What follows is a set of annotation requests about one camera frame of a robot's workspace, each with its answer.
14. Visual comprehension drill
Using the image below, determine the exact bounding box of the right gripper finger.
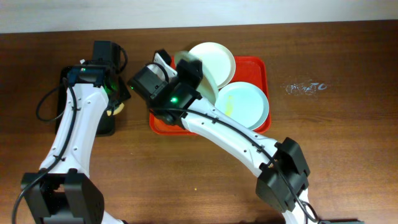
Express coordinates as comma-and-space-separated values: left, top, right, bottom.
155, 49, 172, 65
176, 59, 203, 89

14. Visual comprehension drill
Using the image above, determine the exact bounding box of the white plate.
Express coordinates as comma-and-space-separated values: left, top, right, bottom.
189, 42, 236, 89

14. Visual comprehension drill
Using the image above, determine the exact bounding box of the yellow green sponge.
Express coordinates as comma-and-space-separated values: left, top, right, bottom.
106, 103, 124, 116

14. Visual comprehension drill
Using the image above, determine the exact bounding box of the black plastic tray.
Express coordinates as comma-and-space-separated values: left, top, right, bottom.
57, 67, 115, 137

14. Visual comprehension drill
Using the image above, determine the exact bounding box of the red plastic tray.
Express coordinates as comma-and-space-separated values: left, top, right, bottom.
149, 55, 272, 136

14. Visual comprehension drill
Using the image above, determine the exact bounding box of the light green plate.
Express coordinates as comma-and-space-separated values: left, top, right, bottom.
174, 51, 219, 105

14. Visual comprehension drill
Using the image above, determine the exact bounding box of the light blue plate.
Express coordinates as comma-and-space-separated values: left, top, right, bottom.
215, 82, 270, 130

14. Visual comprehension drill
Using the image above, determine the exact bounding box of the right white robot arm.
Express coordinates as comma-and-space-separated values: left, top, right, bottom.
128, 49, 324, 223

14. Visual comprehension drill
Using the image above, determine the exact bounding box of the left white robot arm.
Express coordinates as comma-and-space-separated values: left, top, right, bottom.
11, 40, 130, 223

